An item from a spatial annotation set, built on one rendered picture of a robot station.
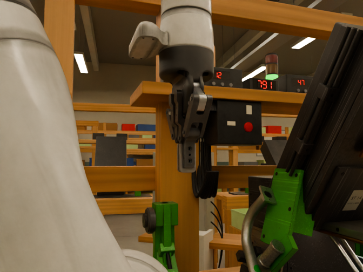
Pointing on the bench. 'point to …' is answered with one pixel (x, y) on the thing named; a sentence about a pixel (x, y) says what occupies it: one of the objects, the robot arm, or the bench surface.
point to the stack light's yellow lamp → (271, 69)
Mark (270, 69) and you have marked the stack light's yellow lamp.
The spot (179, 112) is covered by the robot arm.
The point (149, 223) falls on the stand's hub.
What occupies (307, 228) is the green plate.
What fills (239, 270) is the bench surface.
